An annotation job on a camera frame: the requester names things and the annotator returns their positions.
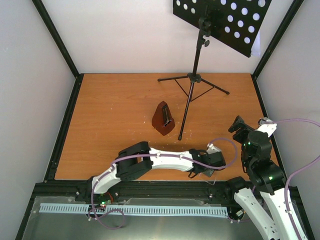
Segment brown wooden metronome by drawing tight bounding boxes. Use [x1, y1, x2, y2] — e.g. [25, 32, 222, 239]
[151, 101, 176, 136]

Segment black music stand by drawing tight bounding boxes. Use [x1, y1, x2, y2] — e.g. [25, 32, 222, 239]
[166, 0, 271, 141]

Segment clear plastic metronome cover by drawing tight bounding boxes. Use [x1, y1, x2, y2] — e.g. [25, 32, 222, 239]
[198, 173, 217, 186]

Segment black frame post right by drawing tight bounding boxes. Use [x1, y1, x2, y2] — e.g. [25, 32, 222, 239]
[251, 0, 305, 77]

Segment light blue cable duct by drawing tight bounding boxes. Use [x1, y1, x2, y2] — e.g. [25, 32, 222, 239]
[38, 203, 228, 218]

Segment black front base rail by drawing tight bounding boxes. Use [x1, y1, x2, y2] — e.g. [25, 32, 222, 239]
[32, 179, 301, 208]

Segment white sheet music paper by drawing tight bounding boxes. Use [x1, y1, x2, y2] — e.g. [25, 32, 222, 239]
[251, 31, 261, 57]

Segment black frame post left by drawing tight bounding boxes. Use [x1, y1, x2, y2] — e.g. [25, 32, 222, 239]
[31, 0, 81, 76]

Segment black frame post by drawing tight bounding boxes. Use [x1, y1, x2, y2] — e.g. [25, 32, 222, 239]
[31, 0, 81, 76]
[251, 0, 305, 77]

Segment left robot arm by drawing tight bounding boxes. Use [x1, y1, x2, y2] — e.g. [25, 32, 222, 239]
[85, 141, 226, 202]

